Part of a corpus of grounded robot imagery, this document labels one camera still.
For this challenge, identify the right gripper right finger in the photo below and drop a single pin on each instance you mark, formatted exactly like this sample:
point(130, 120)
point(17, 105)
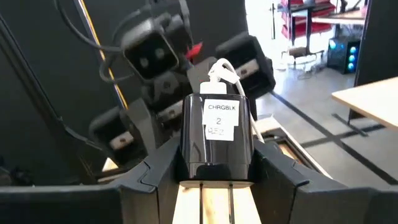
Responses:
point(280, 199)

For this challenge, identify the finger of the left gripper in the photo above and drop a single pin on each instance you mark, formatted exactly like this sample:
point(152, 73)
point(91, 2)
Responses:
point(144, 124)
point(202, 70)

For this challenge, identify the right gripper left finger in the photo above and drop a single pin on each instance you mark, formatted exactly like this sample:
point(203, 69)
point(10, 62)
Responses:
point(140, 199)

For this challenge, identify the black charger block with label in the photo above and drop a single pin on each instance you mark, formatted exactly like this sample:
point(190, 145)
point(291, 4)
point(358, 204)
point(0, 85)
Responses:
point(214, 155)

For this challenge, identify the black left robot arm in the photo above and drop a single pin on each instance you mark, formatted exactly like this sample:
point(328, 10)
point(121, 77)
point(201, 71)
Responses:
point(183, 31)

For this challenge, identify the red storage shelf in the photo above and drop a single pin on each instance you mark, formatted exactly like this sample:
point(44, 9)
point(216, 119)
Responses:
point(308, 25)

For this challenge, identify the computer with blue lights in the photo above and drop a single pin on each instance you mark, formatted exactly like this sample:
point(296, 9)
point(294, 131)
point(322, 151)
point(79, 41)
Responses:
point(343, 56)

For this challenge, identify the black backdrop curtain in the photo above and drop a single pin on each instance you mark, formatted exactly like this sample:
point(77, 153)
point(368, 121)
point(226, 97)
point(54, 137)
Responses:
point(31, 77)

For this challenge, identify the light wooden desk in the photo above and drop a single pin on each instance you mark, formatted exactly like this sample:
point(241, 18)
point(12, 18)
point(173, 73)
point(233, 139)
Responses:
point(367, 102)

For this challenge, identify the black partition curtain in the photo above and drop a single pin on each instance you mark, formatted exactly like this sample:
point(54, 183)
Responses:
point(379, 40)

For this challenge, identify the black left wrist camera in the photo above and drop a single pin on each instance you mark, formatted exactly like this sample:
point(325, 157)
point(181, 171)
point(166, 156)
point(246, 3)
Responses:
point(149, 53)

